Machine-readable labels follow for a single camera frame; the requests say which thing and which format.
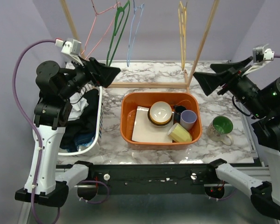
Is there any white laundry basket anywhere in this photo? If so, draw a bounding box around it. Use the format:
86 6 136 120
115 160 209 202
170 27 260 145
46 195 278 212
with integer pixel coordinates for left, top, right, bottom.
58 87 104 157

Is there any yellow cup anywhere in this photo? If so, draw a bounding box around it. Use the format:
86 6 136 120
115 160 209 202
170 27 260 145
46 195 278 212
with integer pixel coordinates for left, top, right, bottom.
168 123 192 143

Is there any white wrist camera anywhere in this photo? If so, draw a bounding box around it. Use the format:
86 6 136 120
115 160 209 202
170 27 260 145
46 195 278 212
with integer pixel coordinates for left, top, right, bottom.
55 38 83 66
244 44 275 76

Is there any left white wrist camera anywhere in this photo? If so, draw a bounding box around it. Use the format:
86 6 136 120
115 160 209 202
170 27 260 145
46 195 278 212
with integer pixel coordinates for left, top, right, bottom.
55 38 83 66

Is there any black garment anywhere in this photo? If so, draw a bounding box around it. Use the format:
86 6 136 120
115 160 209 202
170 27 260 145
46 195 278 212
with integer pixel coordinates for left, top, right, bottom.
60 89 99 152

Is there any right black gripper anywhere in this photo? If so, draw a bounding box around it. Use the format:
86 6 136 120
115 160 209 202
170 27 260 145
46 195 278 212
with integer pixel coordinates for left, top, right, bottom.
193 54 268 116

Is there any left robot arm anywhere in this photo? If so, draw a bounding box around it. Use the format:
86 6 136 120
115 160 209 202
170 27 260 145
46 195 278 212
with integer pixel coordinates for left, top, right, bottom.
15 57 121 208

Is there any grey white garment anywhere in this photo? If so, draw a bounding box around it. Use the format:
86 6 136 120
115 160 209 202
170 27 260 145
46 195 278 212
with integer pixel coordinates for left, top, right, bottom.
68 93 89 121

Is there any white floral mug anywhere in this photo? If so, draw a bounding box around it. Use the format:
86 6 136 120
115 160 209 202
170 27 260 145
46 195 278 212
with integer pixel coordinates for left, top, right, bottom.
206 121 234 146

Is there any white square plate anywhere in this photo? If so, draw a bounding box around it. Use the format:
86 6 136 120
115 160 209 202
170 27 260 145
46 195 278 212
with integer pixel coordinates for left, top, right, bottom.
132 106 173 143

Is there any lavender cup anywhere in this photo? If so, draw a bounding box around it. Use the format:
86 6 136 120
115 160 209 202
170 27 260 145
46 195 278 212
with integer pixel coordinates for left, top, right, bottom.
180 110 197 131

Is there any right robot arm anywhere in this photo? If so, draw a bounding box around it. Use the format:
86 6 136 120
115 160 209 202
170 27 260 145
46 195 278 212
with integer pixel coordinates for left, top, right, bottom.
193 57 280 220

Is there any black cup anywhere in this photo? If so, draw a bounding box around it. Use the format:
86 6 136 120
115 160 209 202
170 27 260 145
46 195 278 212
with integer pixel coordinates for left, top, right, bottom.
173 105 187 123

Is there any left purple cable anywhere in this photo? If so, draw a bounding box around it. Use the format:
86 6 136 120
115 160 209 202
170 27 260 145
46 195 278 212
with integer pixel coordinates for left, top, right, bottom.
12 39 110 224

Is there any green hanger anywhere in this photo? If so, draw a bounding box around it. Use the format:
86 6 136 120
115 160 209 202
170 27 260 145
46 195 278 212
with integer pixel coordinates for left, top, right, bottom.
106 0 131 66

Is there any white bowl with dark rim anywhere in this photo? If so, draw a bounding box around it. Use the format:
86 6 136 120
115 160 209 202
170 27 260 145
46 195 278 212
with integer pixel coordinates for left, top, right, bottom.
147 101 173 127

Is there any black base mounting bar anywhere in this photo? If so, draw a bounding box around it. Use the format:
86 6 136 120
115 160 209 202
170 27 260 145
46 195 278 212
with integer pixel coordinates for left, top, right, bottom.
86 164 222 195

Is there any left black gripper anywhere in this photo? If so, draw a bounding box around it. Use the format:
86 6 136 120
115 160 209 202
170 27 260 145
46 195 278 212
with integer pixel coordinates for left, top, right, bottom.
59 53 119 99

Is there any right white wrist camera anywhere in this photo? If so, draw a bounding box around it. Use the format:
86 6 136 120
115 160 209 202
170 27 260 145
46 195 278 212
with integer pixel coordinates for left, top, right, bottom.
244 44 275 76

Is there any dark blue denim skirt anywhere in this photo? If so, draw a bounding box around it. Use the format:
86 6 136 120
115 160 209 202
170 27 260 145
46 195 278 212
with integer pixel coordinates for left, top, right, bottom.
66 132 95 152

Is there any yellow hanger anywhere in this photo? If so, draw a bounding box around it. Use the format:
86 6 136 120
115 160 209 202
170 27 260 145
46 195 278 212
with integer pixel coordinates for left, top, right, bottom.
178 1 187 71

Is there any wooden clothes rack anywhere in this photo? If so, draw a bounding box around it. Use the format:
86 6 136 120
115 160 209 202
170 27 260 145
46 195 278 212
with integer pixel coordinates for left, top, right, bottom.
59 0 221 94

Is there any light blue hanger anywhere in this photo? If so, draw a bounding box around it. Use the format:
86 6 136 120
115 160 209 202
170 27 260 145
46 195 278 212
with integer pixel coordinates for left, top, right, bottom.
126 0 145 67

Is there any orange plastic tub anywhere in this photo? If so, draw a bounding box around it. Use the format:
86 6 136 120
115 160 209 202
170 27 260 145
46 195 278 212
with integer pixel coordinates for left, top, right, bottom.
120 92 203 150

